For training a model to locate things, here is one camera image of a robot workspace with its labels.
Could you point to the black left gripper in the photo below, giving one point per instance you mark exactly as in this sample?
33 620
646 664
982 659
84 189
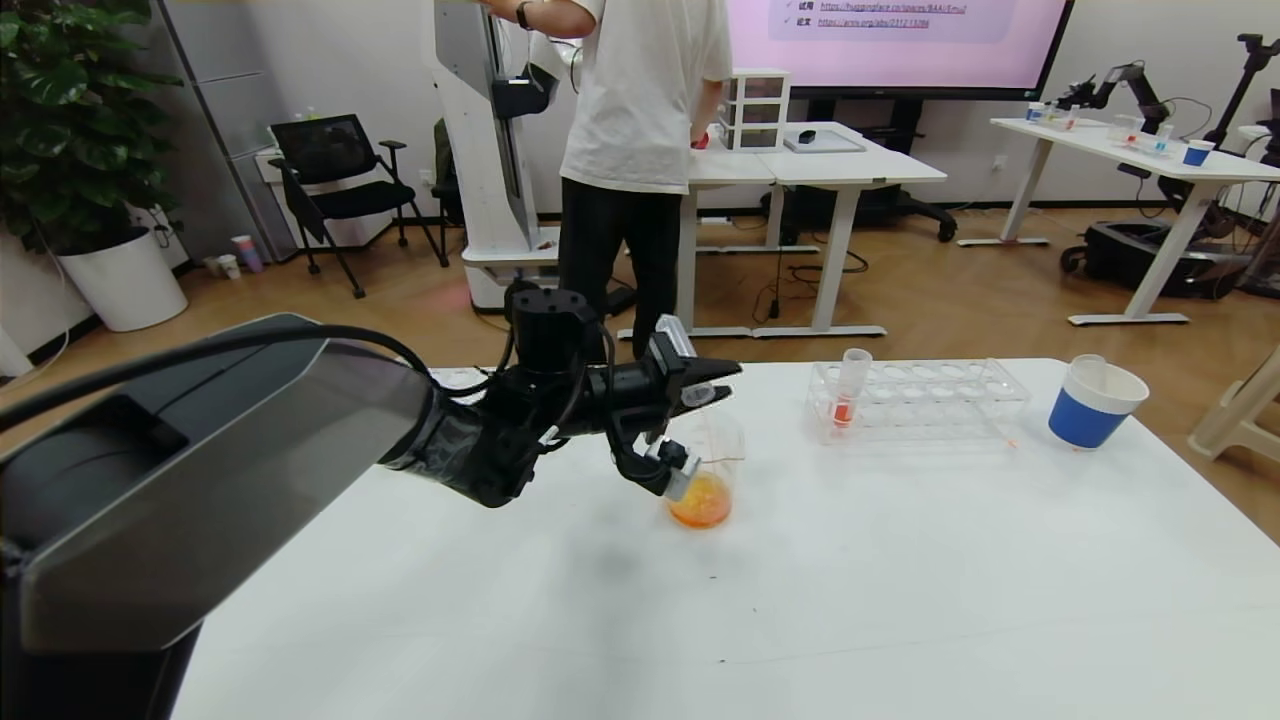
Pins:
667 355

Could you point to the red pigment test tube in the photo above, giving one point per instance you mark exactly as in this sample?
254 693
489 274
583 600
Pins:
698 393
848 400

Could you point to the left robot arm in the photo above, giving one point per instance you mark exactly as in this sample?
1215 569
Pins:
250 450

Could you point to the black background robot arm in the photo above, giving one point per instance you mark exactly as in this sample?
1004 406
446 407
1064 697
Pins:
1120 85

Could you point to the clear glass beaker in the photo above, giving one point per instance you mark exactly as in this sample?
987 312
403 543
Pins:
715 500

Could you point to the clear acrylic tube rack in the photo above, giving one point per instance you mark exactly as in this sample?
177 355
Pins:
460 378
920 405

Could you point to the grey flat tray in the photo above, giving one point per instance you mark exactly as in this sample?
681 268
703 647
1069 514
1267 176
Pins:
825 142

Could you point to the white drawer organizer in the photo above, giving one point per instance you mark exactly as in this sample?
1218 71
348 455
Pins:
762 110

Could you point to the person in white shirt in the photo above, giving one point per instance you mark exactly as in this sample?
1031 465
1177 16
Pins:
640 100

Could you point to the tall white robot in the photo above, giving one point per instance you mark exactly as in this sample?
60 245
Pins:
490 150

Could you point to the blue white paper cup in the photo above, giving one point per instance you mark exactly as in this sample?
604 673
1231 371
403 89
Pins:
1090 415

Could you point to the black office chair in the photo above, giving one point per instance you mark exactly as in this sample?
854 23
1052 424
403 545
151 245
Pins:
330 165

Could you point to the long white desk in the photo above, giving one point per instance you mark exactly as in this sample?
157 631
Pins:
1100 145

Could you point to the pink tumbler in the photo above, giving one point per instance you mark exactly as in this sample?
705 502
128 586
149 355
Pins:
246 252

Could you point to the small white cup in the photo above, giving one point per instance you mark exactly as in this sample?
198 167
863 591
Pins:
228 265

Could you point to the small blue cup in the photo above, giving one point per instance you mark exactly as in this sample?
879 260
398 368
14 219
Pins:
1197 153

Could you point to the grey cabinet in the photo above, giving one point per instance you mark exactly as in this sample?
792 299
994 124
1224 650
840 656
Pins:
230 100

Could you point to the white plant pot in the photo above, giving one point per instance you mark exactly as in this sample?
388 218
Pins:
125 280

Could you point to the black tripod stand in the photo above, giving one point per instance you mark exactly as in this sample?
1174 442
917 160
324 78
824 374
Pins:
1250 80

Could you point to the green potted plant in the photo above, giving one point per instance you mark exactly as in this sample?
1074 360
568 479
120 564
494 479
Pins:
70 110

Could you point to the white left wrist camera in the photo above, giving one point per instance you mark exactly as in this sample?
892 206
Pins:
680 475

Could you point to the wall display screen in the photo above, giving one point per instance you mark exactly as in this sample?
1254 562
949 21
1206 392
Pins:
900 40

